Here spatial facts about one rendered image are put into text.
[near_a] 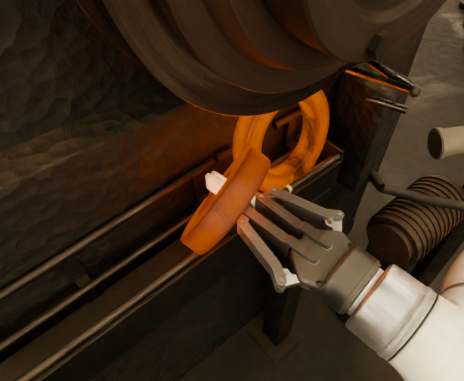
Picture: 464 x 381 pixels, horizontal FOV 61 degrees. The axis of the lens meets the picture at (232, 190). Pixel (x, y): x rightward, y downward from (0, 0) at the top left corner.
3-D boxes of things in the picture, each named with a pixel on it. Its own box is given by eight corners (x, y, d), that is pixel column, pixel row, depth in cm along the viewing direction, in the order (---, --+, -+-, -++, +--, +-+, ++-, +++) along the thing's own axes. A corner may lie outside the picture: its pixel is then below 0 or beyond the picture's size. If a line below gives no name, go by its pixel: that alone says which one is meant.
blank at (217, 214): (185, 243, 42) (211, 261, 43) (265, 131, 45) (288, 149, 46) (174, 240, 57) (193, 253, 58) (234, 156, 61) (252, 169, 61)
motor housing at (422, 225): (324, 317, 122) (370, 206, 82) (369, 276, 131) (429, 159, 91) (358, 350, 115) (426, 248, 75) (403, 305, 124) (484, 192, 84)
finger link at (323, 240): (327, 249, 45) (335, 241, 46) (255, 193, 50) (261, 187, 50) (321, 263, 49) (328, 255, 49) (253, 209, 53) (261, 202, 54)
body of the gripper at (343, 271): (335, 329, 46) (273, 277, 50) (375, 277, 49) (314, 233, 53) (351, 308, 40) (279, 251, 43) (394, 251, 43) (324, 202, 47)
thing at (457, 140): (424, 145, 79) (432, 122, 75) (468, 139, 79) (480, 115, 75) (436, 166, 75) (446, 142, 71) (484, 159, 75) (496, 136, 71)
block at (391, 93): (314, 167, 86) (335, 68, 68) (338, 151, 89) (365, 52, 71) (354, 196, 80) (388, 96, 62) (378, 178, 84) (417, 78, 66)
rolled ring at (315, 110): (345, 96, 65) (329, 91, 67) (274, 61, 52) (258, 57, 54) (303, 198, 70) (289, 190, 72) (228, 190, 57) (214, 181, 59)
